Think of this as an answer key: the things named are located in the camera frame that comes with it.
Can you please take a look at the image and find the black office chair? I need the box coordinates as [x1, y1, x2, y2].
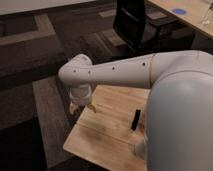
[113, 0, 176, 53]

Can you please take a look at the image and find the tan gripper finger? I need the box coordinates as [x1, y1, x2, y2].
[87, 103, 96, 113]
[69, 102, 77, 115]

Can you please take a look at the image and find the blue round disc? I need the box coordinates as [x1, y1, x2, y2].
[172, 8, 186, 15]

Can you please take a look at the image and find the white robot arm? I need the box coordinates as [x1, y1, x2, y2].
[58, 50, 213, 171]

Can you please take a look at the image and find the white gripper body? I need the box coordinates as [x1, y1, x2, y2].
[69, 84, 92, 106]

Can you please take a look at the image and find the wooden desk in background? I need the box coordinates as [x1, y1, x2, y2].
[148, 0, 213, 39]

